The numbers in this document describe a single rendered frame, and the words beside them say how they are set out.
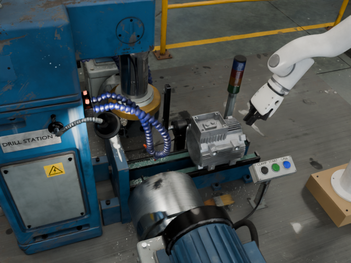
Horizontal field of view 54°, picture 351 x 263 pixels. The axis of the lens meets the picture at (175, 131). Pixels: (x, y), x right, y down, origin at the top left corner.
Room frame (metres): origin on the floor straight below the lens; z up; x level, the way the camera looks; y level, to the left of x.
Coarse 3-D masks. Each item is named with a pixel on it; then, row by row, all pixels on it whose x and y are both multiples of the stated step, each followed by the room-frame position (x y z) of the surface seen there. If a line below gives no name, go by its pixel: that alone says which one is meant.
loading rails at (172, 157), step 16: (144, 160) 1.00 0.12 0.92; (160, 160) 1.01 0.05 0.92; (176, 160) 1.03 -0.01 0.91; (240, 160) 1.04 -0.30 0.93; (256, 160) 1.07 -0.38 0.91; (144, 176) 0.97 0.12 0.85; (192, 176) 0.95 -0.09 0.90; (208, 176) 0.98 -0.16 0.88; (224, 176) 1.01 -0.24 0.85; (240, 176) 1.04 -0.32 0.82
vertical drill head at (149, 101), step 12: (120, 60) 0.90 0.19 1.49; (132, 60) 0.88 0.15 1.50; (144, 60) 0.90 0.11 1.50; (120, 72) 0.91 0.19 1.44; (132, 72) 0.88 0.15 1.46; (144, 72) 0.90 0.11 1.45; (120, 84) 0.95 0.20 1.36; (132, 84) 0.88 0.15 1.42; (144, 84) 0.90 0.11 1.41; (132, 96) 0.88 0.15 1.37; (144, 96) 0.90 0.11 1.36; (156, 96) 0.93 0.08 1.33; (144, 108) 0.86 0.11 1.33; (156, 108) 0.88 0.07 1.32; (120, 120) 0.87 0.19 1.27; (132, 120) 0.85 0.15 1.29
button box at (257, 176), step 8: (272, 160) 0.92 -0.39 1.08; (280, 160) 0.93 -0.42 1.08; (288, 160) 0.94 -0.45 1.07; (256, 168) 0.88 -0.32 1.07; (272, 168) 0.89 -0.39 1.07; (280, 168) 0.90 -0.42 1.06; (256, 176) 0.86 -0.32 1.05; (264, 176) 0.86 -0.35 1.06; (272, 176) 0.86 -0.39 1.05; (280, 176) 0.88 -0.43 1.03
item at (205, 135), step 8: (216, 112) 1.10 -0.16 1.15; (192, 120) 1.05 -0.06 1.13; (200, 120) 1.08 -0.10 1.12; (216, 120) 1.09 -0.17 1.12; (224, 120) 1.06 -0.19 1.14; (192, 128) 1.05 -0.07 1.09; (200, 128) 1.03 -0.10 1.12; (208, 128) 1.03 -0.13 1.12; (216, 128) 1.04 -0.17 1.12; (224, 128) 1.01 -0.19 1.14; (200, 136) 0.97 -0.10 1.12; (208, 136) 0.99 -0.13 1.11; (216, 136) 1.00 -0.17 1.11; (224, 136) 1.01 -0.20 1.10
